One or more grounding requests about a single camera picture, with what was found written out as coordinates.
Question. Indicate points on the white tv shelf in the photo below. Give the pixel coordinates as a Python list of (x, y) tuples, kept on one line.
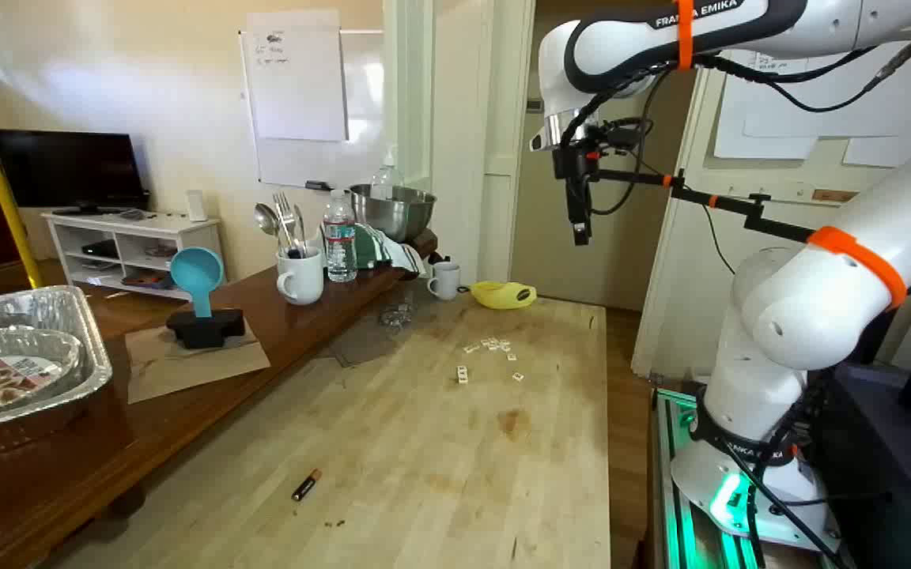
[(127, 255)]

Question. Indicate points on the clear water bottle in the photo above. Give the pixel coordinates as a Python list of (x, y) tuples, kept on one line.
[(341, 242)]

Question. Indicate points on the black marker on table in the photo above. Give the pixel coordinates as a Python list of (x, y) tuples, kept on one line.
[(304, 484)]

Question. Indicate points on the clear soap pump bottle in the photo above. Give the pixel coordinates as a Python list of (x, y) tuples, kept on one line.
[(388, 176)]

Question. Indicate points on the aluminium foil tray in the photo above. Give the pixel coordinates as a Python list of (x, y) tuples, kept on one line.
[(49, 351)]

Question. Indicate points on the yellow bowl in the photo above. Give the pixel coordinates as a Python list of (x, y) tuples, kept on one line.
[(505, 296)]

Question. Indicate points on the brown cardboard sheet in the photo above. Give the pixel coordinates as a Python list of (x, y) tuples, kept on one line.
[(159, 365)]

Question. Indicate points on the black television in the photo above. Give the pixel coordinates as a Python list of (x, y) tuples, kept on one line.
[(70, 168)]

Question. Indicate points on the dark wooden side table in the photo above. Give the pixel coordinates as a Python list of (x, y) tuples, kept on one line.
[(70, 464)]

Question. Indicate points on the white mug with utensils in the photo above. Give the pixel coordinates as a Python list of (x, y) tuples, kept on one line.
[(299, 280)]

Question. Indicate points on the steel mixing bowl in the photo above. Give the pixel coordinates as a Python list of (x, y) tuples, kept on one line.
[(403, 215)]

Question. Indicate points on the white paper flipchart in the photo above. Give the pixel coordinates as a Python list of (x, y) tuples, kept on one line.
[(296, 73)]

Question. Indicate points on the black scoop base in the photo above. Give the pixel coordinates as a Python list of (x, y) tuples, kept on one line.
[(206, 331)]

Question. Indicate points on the striped green white towel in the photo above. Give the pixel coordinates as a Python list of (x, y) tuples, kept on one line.
[(382, 251)]

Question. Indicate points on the crushed clear plastic bottle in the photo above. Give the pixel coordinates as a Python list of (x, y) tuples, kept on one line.
[(400, 312)]

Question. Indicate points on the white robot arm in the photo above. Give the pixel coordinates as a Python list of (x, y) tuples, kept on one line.
[(791, 312)]

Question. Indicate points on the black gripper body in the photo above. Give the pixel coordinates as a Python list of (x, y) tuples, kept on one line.
[(578, 163)]

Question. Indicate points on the white mug near bowl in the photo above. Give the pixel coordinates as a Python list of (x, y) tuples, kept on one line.
[(443, 280)]

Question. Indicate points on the teal measuring scoop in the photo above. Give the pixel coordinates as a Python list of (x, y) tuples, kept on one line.
[(196, 274)]

